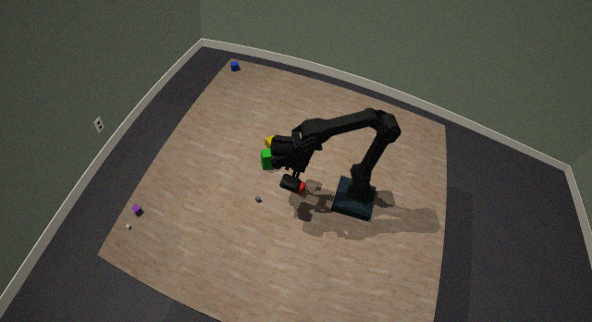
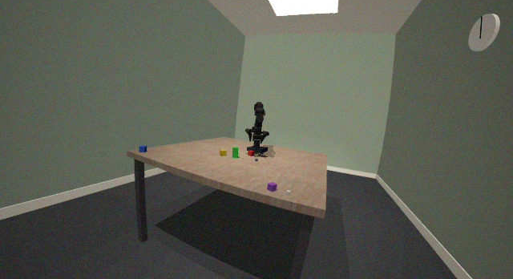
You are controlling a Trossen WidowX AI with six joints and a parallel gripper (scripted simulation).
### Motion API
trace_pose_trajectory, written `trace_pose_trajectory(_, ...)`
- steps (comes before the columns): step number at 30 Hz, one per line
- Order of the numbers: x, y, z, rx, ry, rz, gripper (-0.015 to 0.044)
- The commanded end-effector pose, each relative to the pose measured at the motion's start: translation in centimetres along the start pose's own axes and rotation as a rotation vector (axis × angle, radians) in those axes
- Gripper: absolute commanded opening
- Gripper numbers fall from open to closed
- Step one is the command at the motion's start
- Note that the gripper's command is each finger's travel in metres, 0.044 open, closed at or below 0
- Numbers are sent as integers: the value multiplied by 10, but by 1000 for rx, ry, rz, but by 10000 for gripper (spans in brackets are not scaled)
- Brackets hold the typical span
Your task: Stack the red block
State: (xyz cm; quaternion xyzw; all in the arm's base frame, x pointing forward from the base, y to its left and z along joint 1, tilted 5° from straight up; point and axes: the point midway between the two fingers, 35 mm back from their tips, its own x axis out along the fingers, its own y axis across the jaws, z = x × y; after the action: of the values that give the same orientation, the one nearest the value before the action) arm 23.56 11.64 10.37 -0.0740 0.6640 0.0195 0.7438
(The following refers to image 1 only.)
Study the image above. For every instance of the red block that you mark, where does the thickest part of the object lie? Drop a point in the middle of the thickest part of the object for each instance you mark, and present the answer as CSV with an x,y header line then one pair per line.
x,y
302,188

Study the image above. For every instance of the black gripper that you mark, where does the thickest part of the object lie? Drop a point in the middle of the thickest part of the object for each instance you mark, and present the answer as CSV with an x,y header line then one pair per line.
x,y
292,183

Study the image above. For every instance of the purple cube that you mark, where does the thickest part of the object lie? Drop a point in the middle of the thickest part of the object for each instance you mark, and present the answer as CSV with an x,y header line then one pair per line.
x,y
137,210

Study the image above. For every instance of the small yellow block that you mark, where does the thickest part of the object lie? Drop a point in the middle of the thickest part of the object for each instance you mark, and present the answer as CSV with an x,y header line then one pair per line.
x,y
268,141

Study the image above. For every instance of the green block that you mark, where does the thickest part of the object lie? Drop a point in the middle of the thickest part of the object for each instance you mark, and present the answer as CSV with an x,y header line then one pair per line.
x,y
266,156
266,165

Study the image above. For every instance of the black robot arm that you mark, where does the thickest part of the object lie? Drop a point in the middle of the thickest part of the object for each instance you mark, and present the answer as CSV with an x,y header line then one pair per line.
x,y
316,131

